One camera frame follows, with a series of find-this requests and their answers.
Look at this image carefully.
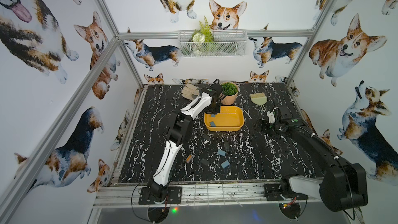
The aluminium front rail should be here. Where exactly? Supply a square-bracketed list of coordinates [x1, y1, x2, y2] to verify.
[93, 181, 305, 208]

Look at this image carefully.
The yellow storage box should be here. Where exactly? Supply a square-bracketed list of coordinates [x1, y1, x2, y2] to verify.
[204, 106, 245, 132]

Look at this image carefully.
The white wire wall basket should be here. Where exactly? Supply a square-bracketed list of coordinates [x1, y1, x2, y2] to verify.
[178, 31, 248, 58]

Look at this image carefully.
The black eraser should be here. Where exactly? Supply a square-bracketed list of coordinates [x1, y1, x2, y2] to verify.
[202, 134, 210, 141]
[224, 142, 230, 150]
[201, 159, 209, 167]

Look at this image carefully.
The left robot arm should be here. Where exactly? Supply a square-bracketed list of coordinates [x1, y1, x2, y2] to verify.
[146, 79, 226, 202]

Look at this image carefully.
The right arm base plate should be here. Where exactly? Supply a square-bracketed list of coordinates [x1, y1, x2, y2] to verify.
[263, 183, 308, 201]

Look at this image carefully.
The artificial fern and flower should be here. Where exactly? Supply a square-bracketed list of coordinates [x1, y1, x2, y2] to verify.
[190, 17, 214, 56]

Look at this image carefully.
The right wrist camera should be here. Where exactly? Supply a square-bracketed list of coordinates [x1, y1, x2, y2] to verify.
[267, 111, 276, 124]

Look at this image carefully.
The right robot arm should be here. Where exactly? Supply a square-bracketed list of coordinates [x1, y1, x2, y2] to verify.
[254, 107, 369, 212]

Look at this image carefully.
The orange white eraser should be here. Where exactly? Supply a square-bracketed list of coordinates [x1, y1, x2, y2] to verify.
[186, 155, 193, 163]

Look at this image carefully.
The beige work glove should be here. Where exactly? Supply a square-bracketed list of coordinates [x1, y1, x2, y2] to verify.
[181, 84, 200, 101]

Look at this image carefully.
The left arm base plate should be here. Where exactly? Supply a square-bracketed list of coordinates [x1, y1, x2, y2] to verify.
[138, 187, 182, 205]

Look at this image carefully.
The pink pot green plant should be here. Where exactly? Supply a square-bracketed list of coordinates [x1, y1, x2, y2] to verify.
[221, 82, 239, 106]

